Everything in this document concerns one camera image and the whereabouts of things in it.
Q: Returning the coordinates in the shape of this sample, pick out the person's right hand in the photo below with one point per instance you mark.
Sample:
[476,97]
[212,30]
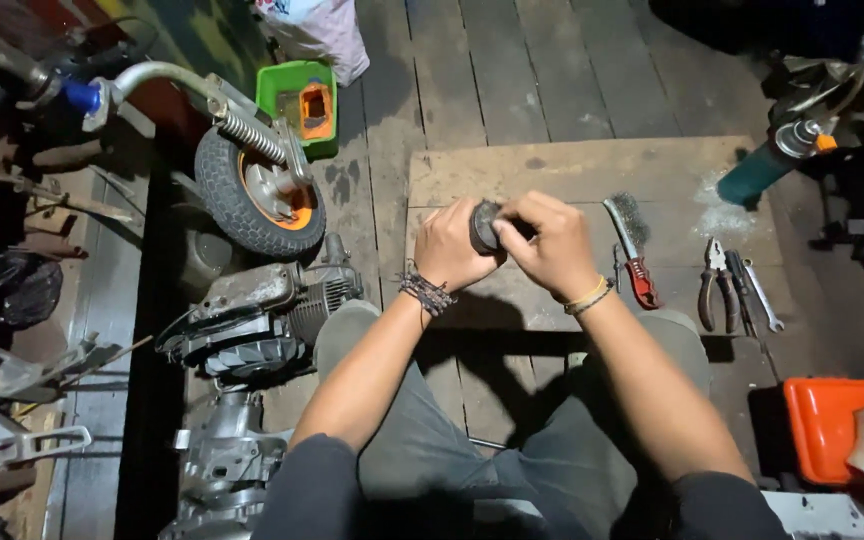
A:
[556,244]

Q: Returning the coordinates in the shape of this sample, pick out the person's left hand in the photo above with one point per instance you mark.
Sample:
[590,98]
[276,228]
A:
[447,251]

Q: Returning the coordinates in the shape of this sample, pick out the dark round piston part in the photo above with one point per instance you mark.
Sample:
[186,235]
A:
[484,226]

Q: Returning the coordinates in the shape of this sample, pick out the yellow wrist bands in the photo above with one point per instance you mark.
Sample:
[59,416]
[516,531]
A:
[588,296]

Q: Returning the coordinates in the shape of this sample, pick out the small thin metal tool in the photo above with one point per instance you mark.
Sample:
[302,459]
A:
[616,266]

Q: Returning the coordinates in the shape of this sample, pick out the plywood work board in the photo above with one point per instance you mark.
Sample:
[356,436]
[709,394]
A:
[672,210]

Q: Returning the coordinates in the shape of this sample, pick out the dark screwdriver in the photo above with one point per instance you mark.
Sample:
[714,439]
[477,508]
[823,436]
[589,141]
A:
[741,289]

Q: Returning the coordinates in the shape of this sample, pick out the orange plastic part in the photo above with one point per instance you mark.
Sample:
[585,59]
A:
[316,111]

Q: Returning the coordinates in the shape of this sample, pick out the small engine with cooling fins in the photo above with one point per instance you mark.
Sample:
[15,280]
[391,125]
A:
[259,322]

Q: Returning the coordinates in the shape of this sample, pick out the person's grey trousers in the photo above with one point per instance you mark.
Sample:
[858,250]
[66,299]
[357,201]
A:
[477,457]

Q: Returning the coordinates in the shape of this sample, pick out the teal spray can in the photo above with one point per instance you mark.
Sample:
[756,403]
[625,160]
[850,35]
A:
[754,171]

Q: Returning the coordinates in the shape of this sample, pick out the small wheel with orange rim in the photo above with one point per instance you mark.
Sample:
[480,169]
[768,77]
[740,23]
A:
[241,202]

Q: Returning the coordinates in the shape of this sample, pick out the silver open-end wrench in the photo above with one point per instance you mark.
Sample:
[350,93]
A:
[763,298]

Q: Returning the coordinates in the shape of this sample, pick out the green plastic tray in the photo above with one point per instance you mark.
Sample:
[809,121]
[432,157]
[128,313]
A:
[274,86]

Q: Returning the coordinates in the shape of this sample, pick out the white plastic bag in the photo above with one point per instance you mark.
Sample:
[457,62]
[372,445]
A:
[319,30]

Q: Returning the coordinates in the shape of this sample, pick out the scooter front fork with spring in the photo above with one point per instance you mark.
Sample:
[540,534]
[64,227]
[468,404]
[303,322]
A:
[214,97]

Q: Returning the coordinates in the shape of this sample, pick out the silver engine casing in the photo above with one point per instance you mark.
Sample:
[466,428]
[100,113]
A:
[226,465]

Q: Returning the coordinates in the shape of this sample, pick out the orange plastic tray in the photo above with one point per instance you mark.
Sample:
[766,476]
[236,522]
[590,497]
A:
[822,431]

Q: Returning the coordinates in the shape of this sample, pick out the dark motorcycle body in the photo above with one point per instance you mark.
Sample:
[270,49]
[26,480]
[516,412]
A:
[844,90]

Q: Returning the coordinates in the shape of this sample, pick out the black plastic bag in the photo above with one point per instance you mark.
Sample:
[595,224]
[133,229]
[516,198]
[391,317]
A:
[25,289]

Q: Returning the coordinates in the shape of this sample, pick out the grey metal scrap parts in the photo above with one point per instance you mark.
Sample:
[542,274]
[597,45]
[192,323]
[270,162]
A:
[27,371]

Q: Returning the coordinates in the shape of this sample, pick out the silver metal bracket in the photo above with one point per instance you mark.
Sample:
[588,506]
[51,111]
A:
[23,444]

